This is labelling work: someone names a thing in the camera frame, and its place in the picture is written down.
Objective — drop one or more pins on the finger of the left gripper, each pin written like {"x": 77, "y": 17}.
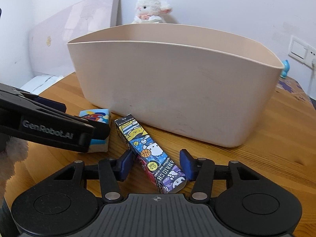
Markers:
{"x": 29, "y": 117}

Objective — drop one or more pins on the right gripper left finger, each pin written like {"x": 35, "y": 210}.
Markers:
{"x": 110, "y": 172}

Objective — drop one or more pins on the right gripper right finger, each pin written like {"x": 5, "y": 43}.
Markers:
{"x": 201, "y": 172}

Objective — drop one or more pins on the colourful cartoon long box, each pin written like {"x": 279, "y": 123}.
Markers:
{"x": 159, "y": 167}

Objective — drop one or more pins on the blue cartoon small box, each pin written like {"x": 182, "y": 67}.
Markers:
{"x": 100, "y": 120}

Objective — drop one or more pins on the pink purple headboard panel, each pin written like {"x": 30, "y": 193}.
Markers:
{"x": 48, "y": 40}

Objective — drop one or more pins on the beige plastic storage basket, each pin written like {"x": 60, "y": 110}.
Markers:
{"x": 198, "y": 82}

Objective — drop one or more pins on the blue bird figurine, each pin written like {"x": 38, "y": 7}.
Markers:
{"x": 286, "y": 69}

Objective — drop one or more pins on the white plush lamb toy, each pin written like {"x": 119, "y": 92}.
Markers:
{"x": 151, "y": 11}

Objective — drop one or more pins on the white wall switch socket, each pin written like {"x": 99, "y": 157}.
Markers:
{"x": 302, "y": 52}

